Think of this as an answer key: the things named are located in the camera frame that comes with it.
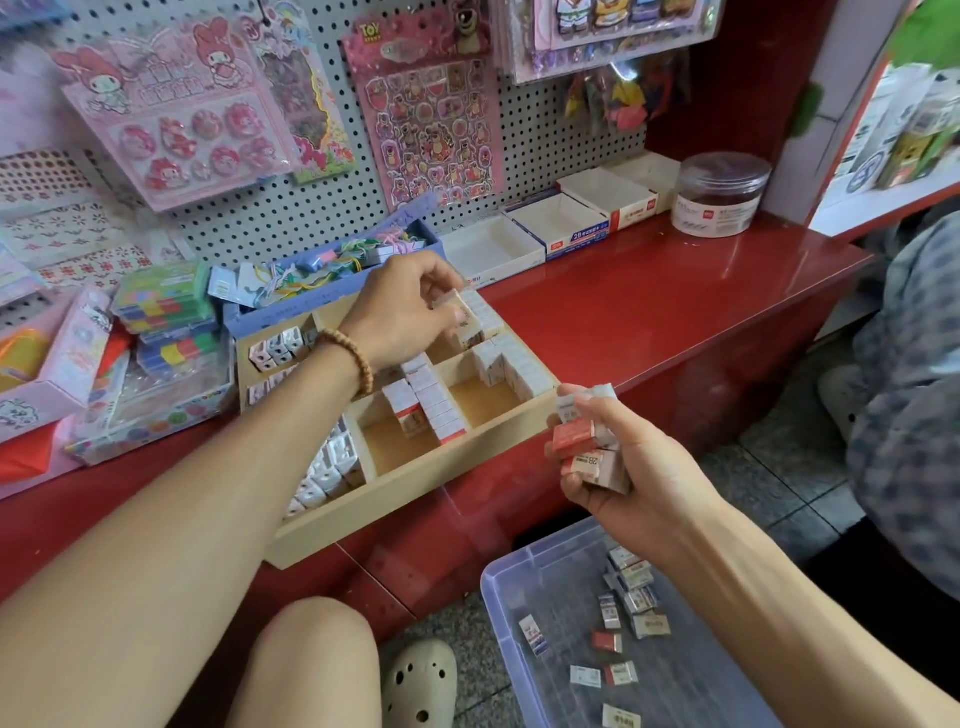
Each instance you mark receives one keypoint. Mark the pink tray of trinkets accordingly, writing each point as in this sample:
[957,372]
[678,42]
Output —
[75,360]

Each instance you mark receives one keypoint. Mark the person's left forearm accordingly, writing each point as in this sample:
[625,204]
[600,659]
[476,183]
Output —
[150,570]

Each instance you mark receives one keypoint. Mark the blue box of trinkets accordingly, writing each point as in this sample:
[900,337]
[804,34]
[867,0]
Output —
[323,285]

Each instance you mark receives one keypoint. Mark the white side shelf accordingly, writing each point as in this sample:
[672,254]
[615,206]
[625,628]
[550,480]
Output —
[885,135]

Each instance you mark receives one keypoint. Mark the wooden compartment tray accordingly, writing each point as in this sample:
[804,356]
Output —
[420,488]

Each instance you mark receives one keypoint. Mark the stack of colourful packs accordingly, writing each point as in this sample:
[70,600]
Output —
[165,308]

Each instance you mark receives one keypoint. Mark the clear bag of colourful toys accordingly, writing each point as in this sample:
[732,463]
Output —
[623,93]

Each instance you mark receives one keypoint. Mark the red display counter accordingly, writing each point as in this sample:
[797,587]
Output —
[690,293]

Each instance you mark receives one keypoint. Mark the white tray box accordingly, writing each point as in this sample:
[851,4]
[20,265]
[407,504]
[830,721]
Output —
[558,225]
[495,251]
[618,192]

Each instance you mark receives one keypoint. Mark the person's right forearm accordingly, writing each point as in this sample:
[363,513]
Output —
[825,615]

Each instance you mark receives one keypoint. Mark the white pegboard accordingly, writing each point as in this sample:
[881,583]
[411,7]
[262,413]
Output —
[315,203]

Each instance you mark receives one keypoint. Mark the red patterned sticker sheet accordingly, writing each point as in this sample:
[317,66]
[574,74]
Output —
[90,225]

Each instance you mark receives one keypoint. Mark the red folded cloth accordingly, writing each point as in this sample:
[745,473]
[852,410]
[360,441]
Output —
[27,453]

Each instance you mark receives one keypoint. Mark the clear plastic storage bin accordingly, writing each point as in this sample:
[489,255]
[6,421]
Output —
[525,690]

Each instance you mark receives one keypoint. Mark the blue white eraser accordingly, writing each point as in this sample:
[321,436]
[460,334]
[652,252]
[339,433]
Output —
[533,633]

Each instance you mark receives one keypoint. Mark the person's left leg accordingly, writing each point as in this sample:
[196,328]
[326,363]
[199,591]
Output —
[308,668]

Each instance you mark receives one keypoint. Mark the person's left hand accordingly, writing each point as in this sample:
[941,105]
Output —
[398,312]

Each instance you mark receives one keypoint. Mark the pink sticker pack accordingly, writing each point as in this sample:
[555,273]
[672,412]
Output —
[428,120]
[173,113]

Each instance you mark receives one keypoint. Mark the pastel cartoon sticker pack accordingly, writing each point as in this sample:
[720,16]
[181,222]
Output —
[18,273]

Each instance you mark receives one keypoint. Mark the person's right hand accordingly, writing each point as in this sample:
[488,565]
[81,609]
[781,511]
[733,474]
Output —
[653,488]

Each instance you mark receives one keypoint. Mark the handful of boxed erasers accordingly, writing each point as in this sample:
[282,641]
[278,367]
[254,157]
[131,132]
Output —
[588,443]

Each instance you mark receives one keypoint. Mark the person's left cream clog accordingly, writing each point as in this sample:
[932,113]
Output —
[420,683]

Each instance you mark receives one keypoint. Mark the round clear plastic jar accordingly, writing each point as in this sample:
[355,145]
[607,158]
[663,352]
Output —
[720,195]

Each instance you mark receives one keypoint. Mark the green edged sticker pack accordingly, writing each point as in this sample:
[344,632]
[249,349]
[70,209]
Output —
[308,98]

